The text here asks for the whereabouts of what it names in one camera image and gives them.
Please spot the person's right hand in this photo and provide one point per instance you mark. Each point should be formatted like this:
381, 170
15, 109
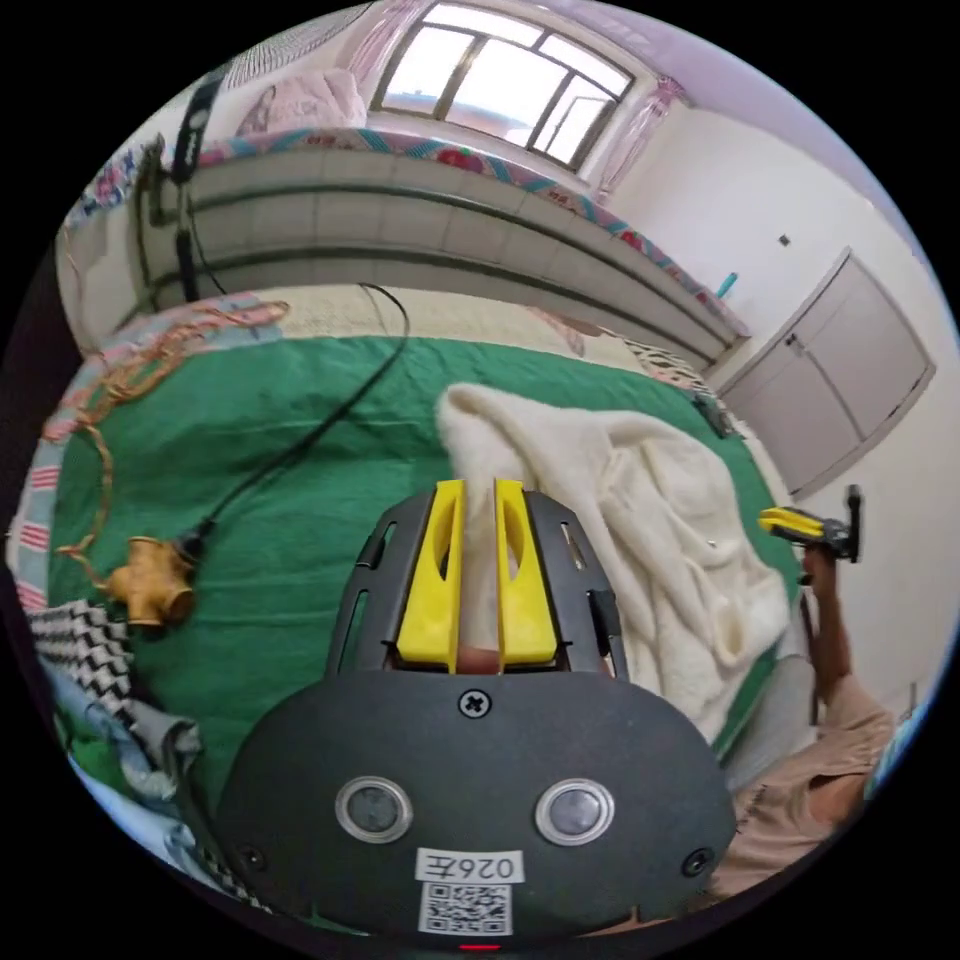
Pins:
816, 570

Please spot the standing fan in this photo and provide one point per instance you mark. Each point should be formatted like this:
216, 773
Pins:
196, 172

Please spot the tiled platform with printed sheet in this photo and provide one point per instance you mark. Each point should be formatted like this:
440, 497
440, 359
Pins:
420, 210

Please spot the teal bottle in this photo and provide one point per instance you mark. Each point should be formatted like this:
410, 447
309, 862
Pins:
727, 285

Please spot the pink curtain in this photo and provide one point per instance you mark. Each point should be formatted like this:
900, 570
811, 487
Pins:
379, 45
637, 135

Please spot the person's body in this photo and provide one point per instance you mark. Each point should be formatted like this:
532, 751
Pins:
810, 780

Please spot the person's right forearm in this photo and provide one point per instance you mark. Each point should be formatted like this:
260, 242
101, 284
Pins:
832, 645

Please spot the white fuzzy jacket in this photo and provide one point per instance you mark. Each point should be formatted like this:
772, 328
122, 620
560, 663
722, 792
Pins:
660, 510

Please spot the pile of clothes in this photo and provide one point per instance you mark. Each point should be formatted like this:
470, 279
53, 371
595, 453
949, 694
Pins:
97, 675

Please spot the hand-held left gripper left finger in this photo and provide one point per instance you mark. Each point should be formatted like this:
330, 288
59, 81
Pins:
431, 607

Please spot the pink folded blanket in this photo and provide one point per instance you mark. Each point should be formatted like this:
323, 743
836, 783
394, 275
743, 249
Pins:
307, 101

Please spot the window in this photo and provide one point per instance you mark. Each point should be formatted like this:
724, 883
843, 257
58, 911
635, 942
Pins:
502, 82

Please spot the bed with green sheet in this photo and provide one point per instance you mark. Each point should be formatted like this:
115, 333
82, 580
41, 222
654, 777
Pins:
285, 465

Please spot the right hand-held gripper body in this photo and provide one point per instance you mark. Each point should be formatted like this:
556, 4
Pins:
825, 536

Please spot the grey cupboard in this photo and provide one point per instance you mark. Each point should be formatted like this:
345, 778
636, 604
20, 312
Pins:
832, 375

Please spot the yellow socket adapter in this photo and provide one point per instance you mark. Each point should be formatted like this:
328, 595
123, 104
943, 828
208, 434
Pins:
154, 581

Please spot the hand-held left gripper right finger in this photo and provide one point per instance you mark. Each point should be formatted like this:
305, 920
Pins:
525, 615

